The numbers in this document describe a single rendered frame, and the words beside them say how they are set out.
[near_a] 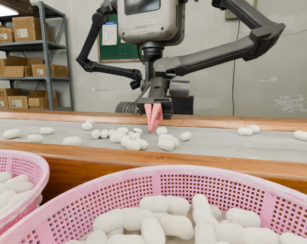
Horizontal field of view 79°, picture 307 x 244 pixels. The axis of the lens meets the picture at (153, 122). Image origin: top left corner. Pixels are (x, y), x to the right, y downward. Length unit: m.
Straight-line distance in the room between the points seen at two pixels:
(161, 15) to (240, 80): 1.68
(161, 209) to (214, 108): 2.32
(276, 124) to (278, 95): 1.99
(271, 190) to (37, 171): 0.29
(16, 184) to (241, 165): 0.30
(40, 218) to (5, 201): 0.10
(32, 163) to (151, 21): 0.88
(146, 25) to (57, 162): 0.86
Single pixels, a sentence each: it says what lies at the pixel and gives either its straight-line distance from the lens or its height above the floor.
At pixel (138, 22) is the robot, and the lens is 1.09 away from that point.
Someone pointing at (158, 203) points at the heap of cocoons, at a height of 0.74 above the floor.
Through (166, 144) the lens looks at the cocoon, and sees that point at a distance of 0.37.
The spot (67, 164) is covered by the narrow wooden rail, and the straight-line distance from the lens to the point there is 0.32.
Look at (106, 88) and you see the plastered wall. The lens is 2.80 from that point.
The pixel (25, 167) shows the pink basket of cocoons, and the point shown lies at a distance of 0.34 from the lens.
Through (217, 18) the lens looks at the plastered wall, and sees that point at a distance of 2.61.
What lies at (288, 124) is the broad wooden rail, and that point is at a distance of 0.67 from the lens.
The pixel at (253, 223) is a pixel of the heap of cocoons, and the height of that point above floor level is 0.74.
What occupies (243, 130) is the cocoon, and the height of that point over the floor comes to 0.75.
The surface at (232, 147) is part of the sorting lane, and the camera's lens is 0.43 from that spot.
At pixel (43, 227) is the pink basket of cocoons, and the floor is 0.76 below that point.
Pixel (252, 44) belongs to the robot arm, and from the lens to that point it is 0.77.
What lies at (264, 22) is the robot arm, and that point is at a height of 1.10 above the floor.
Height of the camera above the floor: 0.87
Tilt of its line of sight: 11 degrees down
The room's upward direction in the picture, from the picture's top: straight up
